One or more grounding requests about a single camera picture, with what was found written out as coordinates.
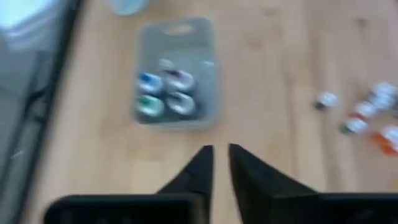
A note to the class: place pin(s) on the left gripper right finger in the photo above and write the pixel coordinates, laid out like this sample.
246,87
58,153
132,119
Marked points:
258,193

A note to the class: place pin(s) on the black metal table frame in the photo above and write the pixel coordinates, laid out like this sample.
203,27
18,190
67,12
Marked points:
62,46

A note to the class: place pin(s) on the large blue food coloring bottle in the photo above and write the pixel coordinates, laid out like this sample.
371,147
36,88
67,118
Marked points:
149,82

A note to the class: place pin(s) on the clear plastic tray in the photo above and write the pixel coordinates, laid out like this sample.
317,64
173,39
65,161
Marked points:
186,46

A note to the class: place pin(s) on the large black food coloring bottle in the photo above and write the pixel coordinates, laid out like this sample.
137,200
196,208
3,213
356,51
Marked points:
181,103

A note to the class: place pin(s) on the small dark dropper bottle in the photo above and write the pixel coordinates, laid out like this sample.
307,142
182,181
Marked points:
387,88
354,125
326,100

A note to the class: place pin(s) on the large green food coloring bottle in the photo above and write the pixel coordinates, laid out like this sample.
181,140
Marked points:
149,105

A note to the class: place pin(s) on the large purple food coloring bottle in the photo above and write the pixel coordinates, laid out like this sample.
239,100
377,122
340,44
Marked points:
179,79

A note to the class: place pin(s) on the small white-capped dropper bottle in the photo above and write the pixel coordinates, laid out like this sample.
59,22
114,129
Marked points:
381,101

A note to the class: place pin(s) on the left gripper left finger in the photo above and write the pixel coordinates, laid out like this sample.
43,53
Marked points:
192,186

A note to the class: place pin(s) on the small orange dropper bottle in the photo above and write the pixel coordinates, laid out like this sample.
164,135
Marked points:
388,140
365,109

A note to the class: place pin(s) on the white lined trash bin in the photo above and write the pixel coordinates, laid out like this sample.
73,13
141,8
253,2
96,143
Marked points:
18,12

